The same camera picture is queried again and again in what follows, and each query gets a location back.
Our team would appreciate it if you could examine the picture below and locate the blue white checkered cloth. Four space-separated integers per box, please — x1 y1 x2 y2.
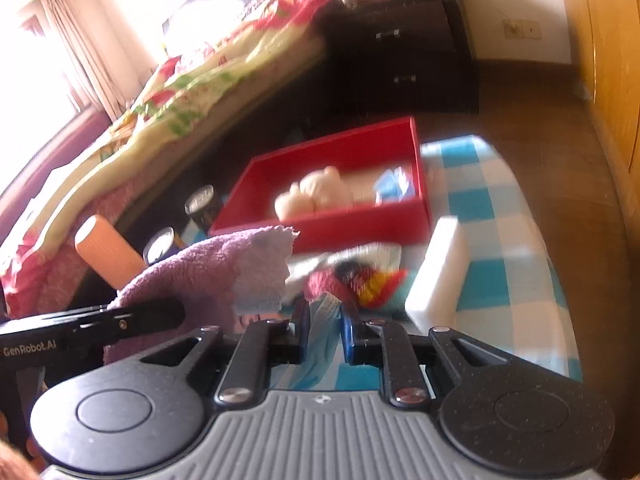
285 135 583 391

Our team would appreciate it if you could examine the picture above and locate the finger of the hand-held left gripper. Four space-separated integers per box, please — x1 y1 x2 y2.
70 300 186 343

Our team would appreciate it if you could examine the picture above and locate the wall socket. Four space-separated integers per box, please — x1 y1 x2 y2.
502 17 542 41

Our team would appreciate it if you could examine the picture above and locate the dark wooden nightstand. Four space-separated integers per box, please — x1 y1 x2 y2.
320 0 481 116

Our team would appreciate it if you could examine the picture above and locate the bed with floral blanket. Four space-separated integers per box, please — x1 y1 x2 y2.
0 0 333 311

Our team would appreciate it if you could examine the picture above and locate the black can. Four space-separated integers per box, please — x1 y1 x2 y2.
142 227 176 266
185 185 223 233

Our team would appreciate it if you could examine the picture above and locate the cream plush toy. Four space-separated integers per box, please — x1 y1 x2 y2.
274 165 353 221

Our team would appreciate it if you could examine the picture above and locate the beige curtain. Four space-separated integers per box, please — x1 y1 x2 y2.
20 0 161 121

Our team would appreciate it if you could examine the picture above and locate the red yellow soft toy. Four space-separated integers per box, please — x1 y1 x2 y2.
306 259 411 311

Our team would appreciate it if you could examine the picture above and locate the light blue cloth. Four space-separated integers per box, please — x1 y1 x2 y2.
300 295 351 391

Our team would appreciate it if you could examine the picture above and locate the blue white packet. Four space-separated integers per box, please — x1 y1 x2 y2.
374 167 418 206

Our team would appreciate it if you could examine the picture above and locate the red box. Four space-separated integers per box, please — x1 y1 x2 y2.
209 116 432 253

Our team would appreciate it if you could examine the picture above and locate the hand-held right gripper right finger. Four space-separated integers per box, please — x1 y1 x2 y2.
341 304 506 406

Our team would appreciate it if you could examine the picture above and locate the orange cylinder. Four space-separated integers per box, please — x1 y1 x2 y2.
75 215 146 291

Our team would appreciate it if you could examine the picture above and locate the dark wooden bed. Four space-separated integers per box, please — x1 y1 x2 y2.
0 0 341 321

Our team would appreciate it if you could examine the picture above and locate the wooden wardrobe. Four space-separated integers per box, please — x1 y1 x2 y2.
555 0 640 221

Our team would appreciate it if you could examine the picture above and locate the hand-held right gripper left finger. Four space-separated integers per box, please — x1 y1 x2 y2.
141 300 312 406

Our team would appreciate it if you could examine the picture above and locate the white sponge block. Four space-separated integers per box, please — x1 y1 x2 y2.
404 216 471 328

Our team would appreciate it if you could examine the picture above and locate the purple towel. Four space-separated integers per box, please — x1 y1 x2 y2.
102 227 301 366

